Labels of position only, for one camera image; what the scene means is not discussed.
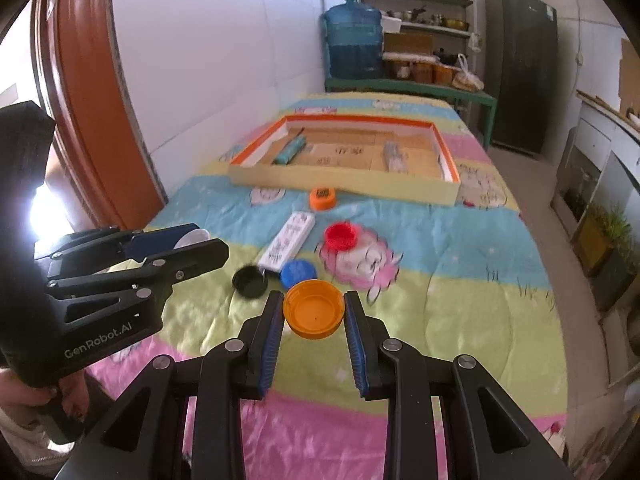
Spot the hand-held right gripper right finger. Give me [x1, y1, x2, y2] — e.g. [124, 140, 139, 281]
[344, 290, 576, 480]

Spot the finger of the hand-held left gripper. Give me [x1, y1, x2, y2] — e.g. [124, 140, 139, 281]
[34, 223, 201, 273]
[46, 239, 229, 311]

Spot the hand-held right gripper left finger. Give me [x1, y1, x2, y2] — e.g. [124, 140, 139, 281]
[55, 290, 286, 480]

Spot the white bottle cap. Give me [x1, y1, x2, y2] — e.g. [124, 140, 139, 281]
[175, 228, 211, 250]

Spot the large orange bottle cap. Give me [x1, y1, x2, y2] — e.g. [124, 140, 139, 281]
[282, 280, 347, 340]

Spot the black bottle cap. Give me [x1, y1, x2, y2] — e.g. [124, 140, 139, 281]
[232, 265, 267, 301]

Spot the white printed box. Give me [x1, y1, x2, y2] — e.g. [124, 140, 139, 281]
[257, 211, 316, 275]

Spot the red bottle cap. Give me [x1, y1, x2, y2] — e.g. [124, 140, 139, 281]
[324, 222, 360, 251]

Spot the cardboard tray with orange rim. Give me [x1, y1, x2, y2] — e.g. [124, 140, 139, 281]
[228, 113, 461, 207]

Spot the person's left forearm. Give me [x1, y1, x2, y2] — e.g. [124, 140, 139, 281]
[0, 407, 76, 478]

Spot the person's left hand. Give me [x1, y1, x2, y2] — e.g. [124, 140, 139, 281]
[0, 367, 56, 426]

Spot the blue bottle cap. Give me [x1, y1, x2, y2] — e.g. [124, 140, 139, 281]
[280, 259, 317, 290]

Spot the small orange labelled cap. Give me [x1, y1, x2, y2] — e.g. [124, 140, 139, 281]
[309, 187, 337, 211]

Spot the teal packet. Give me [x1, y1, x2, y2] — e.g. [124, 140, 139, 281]
[272, 138, 307, 166]

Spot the green bench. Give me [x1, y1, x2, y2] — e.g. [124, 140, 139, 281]
[325, 76, 498, 148]

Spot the blue water jug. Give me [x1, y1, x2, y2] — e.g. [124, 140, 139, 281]
[322, 0, 385, 80]

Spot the clear plastic bag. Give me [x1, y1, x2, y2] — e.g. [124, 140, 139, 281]
[452, 53, 485, 92]

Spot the brown cardboard box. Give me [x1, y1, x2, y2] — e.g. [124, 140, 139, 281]
[383, 32, 433, 56]

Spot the white cabinet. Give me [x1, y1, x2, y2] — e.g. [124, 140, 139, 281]
[550, 90, 640, 241]

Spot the dark refrigerator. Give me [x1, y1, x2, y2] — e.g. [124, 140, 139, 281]
[484, 0, 559, 156]

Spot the red door frame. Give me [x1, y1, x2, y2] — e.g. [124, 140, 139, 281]
[30, 0, 168, 233]

